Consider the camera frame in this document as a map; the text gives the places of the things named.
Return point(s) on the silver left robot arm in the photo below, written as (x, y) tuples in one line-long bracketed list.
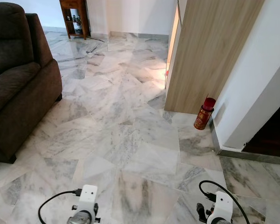
[(80, 218)]

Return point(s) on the red gold tin can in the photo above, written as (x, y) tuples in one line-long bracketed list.
[(204, 115)]

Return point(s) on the light wood cabinet panel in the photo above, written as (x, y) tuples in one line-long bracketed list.
[(210, 51)]

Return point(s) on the dark brown fabric sofa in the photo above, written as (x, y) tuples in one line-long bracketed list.
[(18, 79)]

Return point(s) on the brown wooden side table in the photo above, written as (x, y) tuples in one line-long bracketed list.
[(82, 14)]

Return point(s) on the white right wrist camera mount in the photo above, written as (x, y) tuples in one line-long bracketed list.
[(221, 205)]

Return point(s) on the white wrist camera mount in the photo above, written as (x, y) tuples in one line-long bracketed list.
[(221, 205), (87, 198)]

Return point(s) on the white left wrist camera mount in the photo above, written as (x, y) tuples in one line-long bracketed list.
[(87, 198)]

